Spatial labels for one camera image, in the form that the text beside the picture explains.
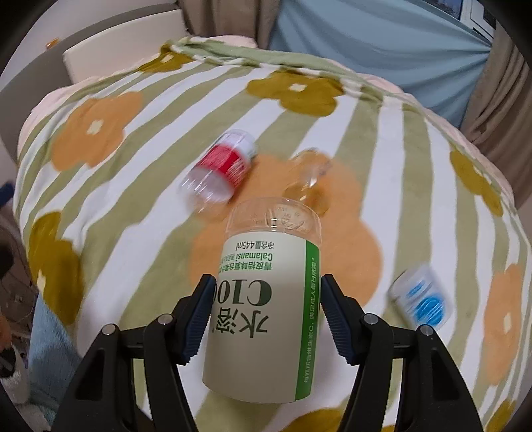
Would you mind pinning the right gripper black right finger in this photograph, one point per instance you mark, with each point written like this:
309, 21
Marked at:
433, 394

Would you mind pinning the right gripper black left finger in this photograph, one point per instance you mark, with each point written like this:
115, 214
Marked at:
129, 380

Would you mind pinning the clear cup green white label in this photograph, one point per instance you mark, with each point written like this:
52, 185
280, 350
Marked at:
262, 340

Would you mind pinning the white cup blue label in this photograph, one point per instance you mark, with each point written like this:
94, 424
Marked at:
420, 298

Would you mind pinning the clear cup red label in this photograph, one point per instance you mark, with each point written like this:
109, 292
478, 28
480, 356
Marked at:
218, 174

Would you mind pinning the small clear glass cup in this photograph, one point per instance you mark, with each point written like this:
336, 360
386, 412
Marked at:
310, 167

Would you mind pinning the green striped floral blanket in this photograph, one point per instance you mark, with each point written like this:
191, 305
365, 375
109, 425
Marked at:
108, 236

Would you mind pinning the beige right curtain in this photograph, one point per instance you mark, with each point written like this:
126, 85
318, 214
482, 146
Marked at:
498, 116

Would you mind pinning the beige curtain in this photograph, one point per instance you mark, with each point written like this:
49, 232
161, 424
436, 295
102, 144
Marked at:
498, 116
249, 18

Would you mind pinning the grey headboard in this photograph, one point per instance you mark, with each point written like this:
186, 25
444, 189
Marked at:
47, 73

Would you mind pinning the light blue cloth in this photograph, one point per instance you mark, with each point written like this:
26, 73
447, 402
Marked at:
412, 44

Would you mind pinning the white cushion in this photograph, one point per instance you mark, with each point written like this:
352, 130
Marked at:
125, 41

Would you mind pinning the small orange object on headboard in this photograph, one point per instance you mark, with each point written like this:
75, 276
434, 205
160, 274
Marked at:
52, 43

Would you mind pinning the beige left curtain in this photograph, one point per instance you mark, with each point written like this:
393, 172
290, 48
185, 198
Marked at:
249, 18

